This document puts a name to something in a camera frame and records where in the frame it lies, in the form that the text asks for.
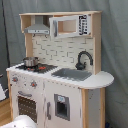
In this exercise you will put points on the white microwave door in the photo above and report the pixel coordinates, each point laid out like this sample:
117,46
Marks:
70,26

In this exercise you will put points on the wooden toy kitchen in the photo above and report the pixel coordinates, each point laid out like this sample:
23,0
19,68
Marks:
63,53

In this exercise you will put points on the grey toy sink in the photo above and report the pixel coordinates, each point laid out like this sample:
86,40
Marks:
72,74

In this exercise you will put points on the black toy faucet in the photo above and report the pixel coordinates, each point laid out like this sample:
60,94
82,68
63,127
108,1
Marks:
80,64

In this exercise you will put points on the black toy stovetop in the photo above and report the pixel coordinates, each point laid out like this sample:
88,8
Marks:
39,68

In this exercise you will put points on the silver toy pot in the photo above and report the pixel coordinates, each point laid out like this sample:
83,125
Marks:
30,61

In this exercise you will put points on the right red stove knob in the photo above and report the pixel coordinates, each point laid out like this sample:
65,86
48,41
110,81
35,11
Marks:
33,84

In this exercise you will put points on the red stove knob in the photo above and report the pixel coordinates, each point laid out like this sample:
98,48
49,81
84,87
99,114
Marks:
33,84
14,79

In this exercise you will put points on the white cupboard door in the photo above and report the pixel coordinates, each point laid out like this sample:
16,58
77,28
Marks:
63,106

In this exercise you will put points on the grey range hood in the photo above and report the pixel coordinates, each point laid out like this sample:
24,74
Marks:
39,27

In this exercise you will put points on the white oven door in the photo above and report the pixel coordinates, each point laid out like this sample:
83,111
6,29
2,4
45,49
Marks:
28,102

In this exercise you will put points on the left red stove knob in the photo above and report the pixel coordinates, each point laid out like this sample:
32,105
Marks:
14,79

